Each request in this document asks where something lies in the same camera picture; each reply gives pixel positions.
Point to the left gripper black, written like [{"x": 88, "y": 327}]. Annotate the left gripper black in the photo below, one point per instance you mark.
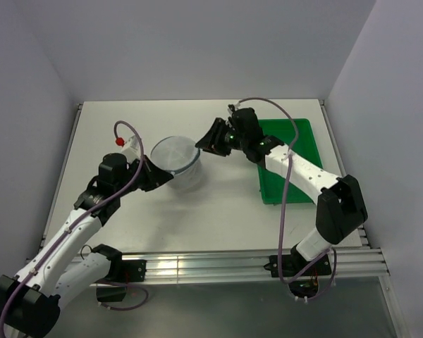
[{"x": 155, "y": 176}]

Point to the aluminium mounting rail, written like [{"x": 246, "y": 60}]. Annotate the aluminium mounting rail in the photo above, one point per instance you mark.
[{"x": 247, "y": 266}]

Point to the white mesh laundry bag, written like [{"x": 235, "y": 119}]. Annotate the white mesh laundry bag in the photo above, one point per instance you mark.
[{"x": 179, "y": 156}]

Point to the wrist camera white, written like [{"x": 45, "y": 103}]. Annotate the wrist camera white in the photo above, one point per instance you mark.
[
  {"x": 235, "y": 105},
  {"x": 130, "y": 148}
]

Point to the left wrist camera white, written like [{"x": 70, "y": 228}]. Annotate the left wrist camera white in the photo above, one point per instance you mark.
[{"x": 130, "y": 148}]

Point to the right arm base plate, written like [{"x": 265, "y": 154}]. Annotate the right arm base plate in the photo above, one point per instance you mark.
[{"x": 292, "y": 263}]

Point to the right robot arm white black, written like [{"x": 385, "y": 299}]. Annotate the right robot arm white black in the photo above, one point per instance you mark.
[{"x": 339, "y": 201}]

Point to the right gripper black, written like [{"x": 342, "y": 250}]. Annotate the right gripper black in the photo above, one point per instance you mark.
[{"x": 209, "y": 142}]

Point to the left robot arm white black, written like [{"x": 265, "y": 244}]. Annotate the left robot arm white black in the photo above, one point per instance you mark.
[{"x": 31, "y": 301}]

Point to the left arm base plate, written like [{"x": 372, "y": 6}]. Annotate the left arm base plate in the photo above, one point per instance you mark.
[{"x": 126, "y": 271}]

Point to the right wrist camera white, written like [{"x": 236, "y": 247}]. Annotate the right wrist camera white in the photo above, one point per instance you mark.
[{"x": 235, "y": 105}]

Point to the green plastic tray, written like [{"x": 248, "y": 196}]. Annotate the green plastic tray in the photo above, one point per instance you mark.
[{"x": 270, "y": 184}]

